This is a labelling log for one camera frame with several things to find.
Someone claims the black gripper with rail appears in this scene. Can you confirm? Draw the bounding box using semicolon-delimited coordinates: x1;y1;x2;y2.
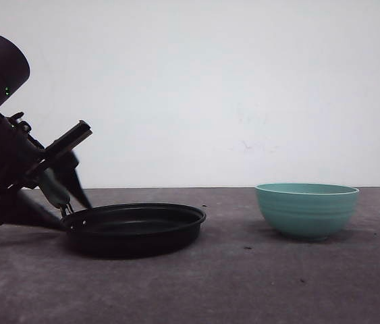
0;113;92;231

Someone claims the black frying pan green handle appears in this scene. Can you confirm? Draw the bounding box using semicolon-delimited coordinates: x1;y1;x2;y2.
40;167;207;260

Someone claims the teal ceramic bowl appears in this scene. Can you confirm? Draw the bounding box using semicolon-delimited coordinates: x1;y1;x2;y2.
254;183;360;241

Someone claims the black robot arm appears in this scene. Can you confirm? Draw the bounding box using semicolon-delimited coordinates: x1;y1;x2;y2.
0;36;92;230

